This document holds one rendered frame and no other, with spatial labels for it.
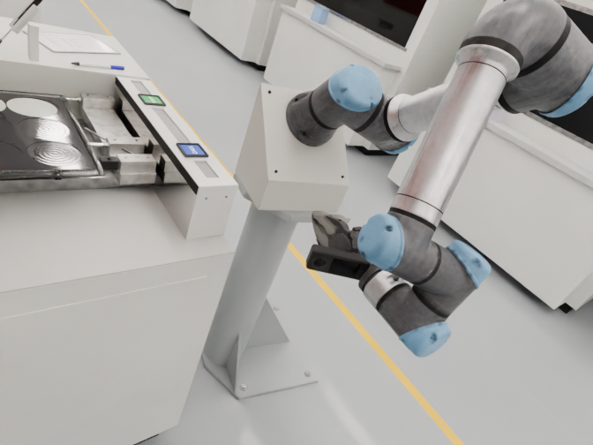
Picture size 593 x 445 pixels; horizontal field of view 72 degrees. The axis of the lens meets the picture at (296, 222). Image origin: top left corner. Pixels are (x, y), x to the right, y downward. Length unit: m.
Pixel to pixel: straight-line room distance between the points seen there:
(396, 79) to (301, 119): 3.01
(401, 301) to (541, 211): 2.51
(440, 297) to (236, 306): 0.92
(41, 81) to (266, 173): 0.62
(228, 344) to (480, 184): 2.32
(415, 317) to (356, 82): 0.55
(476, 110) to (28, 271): 0.76
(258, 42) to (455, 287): 5.23
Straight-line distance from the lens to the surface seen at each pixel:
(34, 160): 0.96
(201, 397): 1.65
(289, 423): 1.69
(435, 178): 0.62
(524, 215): 3.21
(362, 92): 1.00
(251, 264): 1.34
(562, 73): 0.78
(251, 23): 5.59
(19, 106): 1.17
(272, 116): 1.11
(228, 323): 1.54
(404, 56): 4.05
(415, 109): 0.98
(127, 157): 1.00
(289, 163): 1.09
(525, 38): 0.72
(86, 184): 1.02
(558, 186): 3.13
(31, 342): 0.90
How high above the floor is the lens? 1.39
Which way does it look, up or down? 31 degrees down
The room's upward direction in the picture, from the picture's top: 23 degrees clockwise
